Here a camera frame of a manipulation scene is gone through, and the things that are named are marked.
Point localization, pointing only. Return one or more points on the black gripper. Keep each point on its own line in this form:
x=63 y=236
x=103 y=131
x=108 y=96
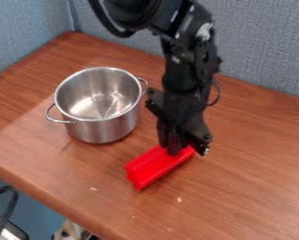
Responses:
x=180 y=123

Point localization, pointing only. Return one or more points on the red plastic block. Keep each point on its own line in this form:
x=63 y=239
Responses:
x=150 y=166

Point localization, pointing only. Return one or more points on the metal pot with handles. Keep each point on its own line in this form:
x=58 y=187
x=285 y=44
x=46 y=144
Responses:
x=96 y=104

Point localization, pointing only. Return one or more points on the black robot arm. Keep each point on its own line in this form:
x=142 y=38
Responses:
x=183 y=25

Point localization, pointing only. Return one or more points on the light object under table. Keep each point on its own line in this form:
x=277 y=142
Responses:
x=71 y=231

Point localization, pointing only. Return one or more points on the black and white chair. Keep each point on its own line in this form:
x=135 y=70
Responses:
x=9 y=232

